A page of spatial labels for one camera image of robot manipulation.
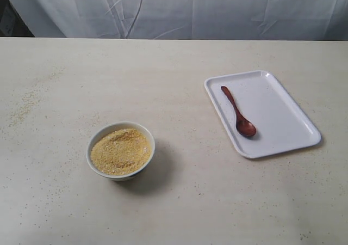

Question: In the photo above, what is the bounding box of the dark red wooden spoon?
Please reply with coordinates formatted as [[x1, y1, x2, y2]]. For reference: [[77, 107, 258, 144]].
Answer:
[[220, 86, 257, 138]]

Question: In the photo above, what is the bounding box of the tan granular powder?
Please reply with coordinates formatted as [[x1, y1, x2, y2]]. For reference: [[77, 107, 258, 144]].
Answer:
[[91, 128, 152, 176]]

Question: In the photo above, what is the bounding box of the white ceramic bowl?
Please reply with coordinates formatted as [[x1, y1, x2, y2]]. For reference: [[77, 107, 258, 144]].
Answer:
[[86, 121, 156, 181]]

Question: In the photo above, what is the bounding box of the white plastic tray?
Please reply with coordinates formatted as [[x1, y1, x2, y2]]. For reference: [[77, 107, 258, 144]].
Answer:
[[204, 70, 321, 159]]

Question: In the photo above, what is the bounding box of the white backdrop cloth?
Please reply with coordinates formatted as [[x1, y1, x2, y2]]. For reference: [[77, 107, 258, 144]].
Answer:
[[9, 0, 347, 41]]

